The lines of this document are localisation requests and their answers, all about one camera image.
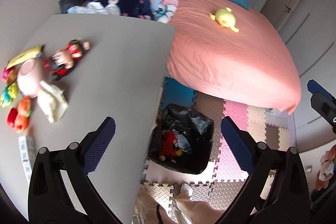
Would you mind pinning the person's beige trousers leg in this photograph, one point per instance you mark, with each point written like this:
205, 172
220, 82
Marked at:
150, 211

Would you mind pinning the colourful foam floor mat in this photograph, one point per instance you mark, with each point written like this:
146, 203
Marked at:
223, 175

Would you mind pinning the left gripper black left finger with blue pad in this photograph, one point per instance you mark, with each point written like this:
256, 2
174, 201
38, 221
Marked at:
60, 190

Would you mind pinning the yellow snack wrapper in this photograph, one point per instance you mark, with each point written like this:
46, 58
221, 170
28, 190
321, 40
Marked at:
35, 52

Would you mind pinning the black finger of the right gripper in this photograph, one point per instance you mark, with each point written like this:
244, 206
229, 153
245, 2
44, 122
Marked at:
322, 102

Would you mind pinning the yellow plush duck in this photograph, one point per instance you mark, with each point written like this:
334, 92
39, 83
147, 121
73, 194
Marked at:
225, 18

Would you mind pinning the pink dinosaur toy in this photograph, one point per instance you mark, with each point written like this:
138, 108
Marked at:
5, 73

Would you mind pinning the brown bear toy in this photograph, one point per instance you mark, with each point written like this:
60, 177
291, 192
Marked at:
11, 77

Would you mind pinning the white cloth on bed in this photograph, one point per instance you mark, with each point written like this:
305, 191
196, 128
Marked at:
95, 8

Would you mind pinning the red plush heart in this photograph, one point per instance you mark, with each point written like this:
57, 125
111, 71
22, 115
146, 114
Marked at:
11, 117

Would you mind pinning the red black doll figure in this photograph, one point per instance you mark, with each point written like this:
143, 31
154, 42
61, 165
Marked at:
62, 62

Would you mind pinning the white paper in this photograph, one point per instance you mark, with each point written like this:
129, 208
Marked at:
52, 102

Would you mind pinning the yellow blue frog toy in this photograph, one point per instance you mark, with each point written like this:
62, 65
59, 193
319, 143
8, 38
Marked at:
9, 94

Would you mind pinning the pink plastic bowl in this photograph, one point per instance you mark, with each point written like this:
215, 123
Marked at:
30, 74

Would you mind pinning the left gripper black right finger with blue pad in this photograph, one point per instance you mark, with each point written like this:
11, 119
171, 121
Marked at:
276, 190

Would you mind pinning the orange seahorse toy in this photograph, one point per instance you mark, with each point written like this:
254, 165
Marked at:
24, 110

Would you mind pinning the black trash bag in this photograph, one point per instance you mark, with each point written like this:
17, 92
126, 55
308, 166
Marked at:
182, 140

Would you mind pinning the silver instruction packet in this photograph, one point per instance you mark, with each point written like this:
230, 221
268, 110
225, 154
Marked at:
28, 154

